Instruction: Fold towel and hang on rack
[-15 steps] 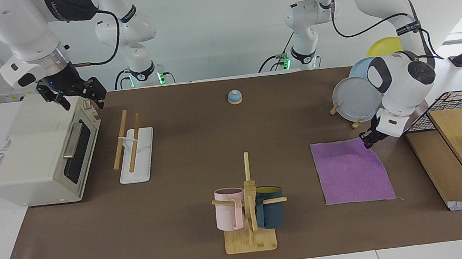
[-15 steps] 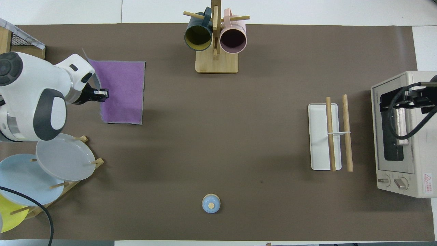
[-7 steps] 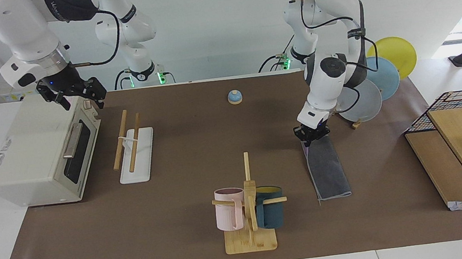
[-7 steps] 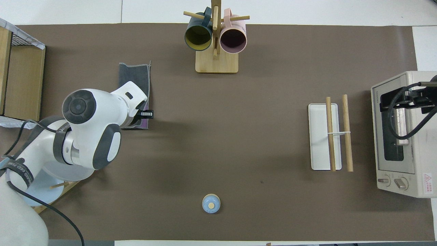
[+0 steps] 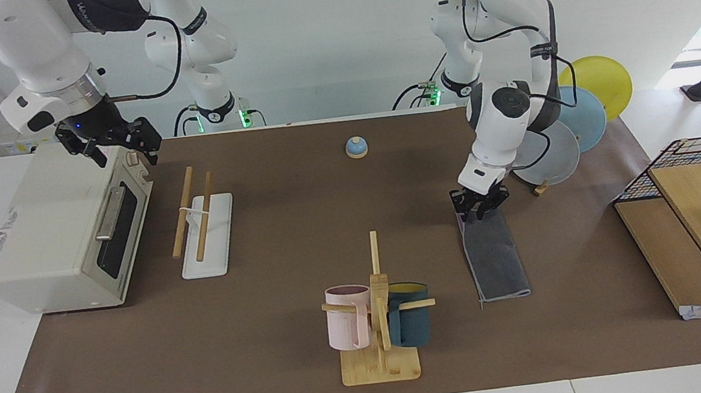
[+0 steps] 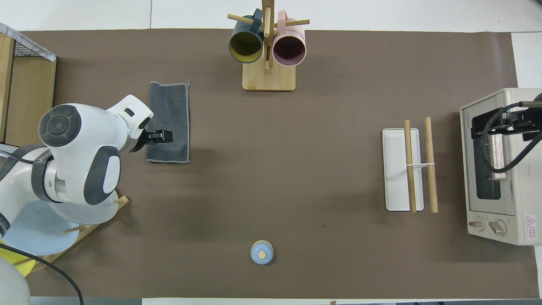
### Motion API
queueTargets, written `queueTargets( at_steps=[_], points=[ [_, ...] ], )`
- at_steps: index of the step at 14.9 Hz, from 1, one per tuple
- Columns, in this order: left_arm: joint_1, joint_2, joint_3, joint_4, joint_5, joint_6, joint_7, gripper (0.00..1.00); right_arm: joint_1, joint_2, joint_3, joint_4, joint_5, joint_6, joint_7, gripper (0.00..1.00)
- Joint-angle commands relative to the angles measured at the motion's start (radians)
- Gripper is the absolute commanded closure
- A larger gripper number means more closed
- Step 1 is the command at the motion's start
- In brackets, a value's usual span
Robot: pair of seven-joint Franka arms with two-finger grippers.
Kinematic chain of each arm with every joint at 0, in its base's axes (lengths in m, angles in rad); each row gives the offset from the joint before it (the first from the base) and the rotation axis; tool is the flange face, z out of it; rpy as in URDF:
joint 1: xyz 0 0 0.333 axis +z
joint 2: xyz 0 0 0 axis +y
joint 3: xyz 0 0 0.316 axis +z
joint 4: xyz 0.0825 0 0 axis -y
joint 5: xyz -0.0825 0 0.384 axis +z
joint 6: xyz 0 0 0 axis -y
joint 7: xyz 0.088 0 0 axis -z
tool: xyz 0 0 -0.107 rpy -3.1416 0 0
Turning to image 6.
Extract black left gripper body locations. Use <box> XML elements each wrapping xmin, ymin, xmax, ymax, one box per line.
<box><xmin>144</xmin><ymin>128</ymin><xmax>164</xmax><ymax>147</ymax></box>

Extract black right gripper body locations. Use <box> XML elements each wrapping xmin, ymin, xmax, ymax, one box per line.
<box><xmin>471</xmin><ymin>108</ymin><xmax>542</xmax><ymax>142</ymax></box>

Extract purple and grey towel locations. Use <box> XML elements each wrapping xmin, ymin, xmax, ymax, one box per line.
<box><xmin>147</xmin><ymin>80</ymin><xmax>191</xmax><ymax>164</ymax></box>

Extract wooden plate rack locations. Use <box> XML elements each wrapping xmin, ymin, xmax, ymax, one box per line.
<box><xmin>13</xmin><ymin>195</ymin><xmax>130</xmax><ymax>274</ymax></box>

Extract white towel rack wooden bars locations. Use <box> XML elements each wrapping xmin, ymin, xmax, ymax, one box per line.
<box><xmin>382</xmin><ymin>117</ymin><xmax>439</xmax><ymax>214</ymax></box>

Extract cream toaster oven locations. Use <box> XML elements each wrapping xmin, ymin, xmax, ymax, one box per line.
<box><xmin>460</xmin><ymin>88</ymin><xmax>542</xmax><ymax>246</ymax></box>

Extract grey plate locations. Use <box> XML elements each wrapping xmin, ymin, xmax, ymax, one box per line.
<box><xmin>53</xmin><ymin>190</ymin><xmax>120</xmax><ymax>225</ymax></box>

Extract wooden mug tree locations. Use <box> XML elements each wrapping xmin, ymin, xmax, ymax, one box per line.
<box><xmin>227</xmin><ymin>0</ymin><xmax>310</xmax><ymax>92</ymax></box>

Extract dark teal mug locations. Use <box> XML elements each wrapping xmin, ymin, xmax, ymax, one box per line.
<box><xmin>229</xmin><ymin>8</ymin><xmax>264</xmax><ymax>64</ymax></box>

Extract brown table mat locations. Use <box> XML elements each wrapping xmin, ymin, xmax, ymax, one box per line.
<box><xmin>0</xmin><ymin>29</ymin><xmax>539</xmax><ymax>299</ymax></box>

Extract pink mug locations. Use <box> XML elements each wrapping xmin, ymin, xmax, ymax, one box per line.
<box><xmin>273</xmin><ymin>11</ymin><xmax>307</xmax><ymax>67</ymax></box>

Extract blue call bell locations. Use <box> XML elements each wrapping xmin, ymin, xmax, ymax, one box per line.
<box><xmin>250</xmin><ymin>240</ymin><xmax>274</xmax><ymax>266</ymax></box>

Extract light blue plate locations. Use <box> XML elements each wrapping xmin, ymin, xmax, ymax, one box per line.
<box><xmin>2</xmin><ymin>199</ymin><xmax>81</xmax><ymax>256</ymax></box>

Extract yellow plate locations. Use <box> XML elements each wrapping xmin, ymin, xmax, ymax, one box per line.
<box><xmin>0</xmin><ymin>241</ymin><xmax>36</xmax><ymax>278</ymax></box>

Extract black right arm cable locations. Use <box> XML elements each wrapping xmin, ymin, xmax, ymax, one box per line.
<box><xmin>483</xmin><ymin>101</ymin><xmax>542</xmax><ymax>173</ymax></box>

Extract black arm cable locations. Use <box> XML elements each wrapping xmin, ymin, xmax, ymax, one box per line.
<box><xmin>483</xmin><ymin>101</ymin><xmax>542</xmax><ymax>173</ymax></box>
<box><xmin>0</xmin><ymin>241</ymin><xmax>84</xmax><ymax>305</ymax></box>

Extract black wire basket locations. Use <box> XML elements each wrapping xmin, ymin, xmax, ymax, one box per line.
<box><xmin>13</xmin><ymin>39</ymin><xmax>51</xmax><ymax>58</ymax></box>

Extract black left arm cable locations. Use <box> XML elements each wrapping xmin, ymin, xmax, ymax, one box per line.
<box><xmin>0</xmin><ymin>241</ymin><xmax>84</xmax><ymax>305</ymax></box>

